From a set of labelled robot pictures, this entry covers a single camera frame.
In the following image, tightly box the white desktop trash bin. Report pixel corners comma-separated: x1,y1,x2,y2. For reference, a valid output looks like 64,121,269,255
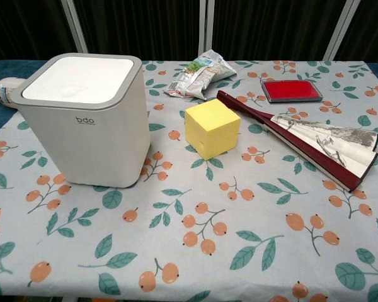
12,53,152,189

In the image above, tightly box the white plastic container lid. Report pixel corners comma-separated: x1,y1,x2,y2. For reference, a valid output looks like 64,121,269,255
21,58,135,105

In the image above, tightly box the yellow foam cube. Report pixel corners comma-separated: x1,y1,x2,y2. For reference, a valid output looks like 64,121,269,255
184,99,242,162

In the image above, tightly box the floral fruit-print tablecloth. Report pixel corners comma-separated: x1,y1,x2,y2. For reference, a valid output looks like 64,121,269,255
0,59,378,302

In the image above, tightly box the crumpled snack bag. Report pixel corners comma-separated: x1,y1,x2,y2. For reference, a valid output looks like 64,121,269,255
163,53,238,101

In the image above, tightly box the red ink pad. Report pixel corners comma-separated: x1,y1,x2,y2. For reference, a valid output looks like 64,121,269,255
260,79,323,104

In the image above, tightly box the folding paper fan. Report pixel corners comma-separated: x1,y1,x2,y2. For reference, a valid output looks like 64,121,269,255
216,90,378,193

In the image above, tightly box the white plastic bottle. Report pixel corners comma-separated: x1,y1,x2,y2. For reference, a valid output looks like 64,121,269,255
0,77,27,109

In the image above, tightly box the dark teal cloth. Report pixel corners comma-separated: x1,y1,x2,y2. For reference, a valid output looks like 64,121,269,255
0,59,42,144

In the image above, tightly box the grey metal frame post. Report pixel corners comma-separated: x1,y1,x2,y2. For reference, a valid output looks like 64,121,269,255
321,0,361,61
59,0,90,53
202,0,215,52

